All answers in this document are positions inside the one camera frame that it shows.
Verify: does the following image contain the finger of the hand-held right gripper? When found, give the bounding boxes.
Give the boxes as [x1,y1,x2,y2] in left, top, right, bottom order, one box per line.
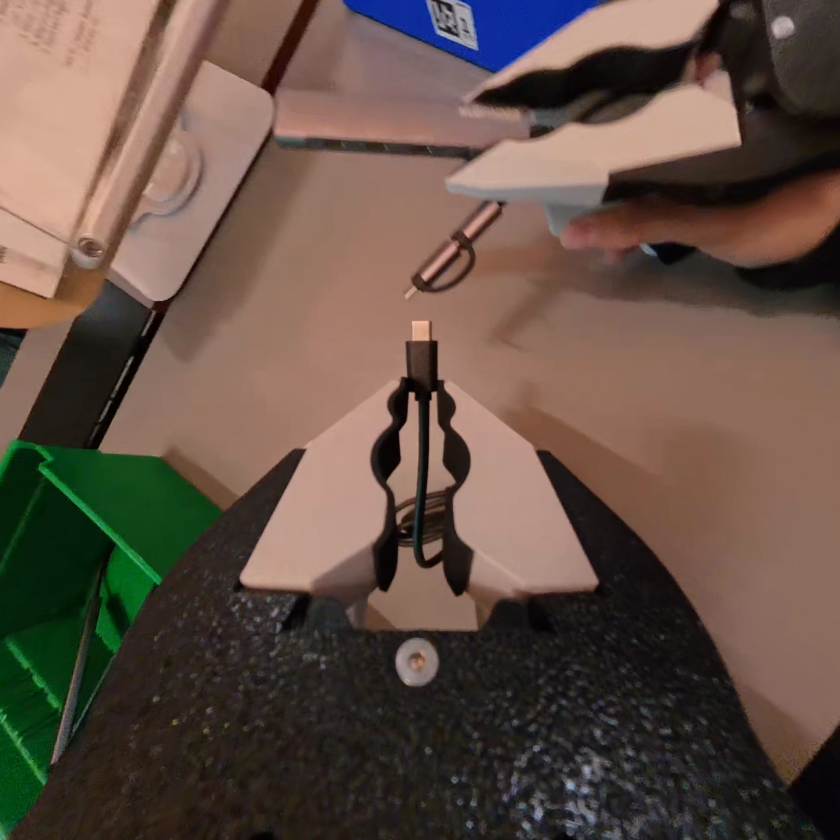
[462,0,723,111]
[445,71,744,206]

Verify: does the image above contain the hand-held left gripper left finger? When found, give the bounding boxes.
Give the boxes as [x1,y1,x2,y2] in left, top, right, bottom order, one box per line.
[239,379,403,626]

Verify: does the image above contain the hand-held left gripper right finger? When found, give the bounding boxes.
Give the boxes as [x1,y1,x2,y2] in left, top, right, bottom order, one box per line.
[436,379,599,611]

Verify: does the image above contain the black hub cable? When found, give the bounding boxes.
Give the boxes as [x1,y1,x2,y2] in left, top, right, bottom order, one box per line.
[402,199,508,301]

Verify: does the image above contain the black usb-c cable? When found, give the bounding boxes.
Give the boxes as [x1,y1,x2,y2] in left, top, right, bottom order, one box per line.
[392,319,460,571]

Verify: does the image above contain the grey usb hub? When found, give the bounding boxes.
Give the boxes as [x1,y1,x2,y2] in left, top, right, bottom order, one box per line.
[272,87,534,160]

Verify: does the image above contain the green plastic bin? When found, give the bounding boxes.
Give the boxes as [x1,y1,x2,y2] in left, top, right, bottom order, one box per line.
[0,438,223,837]

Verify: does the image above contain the person's right hand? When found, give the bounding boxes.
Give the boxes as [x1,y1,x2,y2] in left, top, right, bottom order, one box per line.
[560,171,840,268]

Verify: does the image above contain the blue plastic bin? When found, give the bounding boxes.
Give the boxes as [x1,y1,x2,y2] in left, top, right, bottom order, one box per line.
[341,0,614,74]

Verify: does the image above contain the black table cable cover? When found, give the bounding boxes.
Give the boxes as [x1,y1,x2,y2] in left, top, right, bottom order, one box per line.
[18,0,324,450]

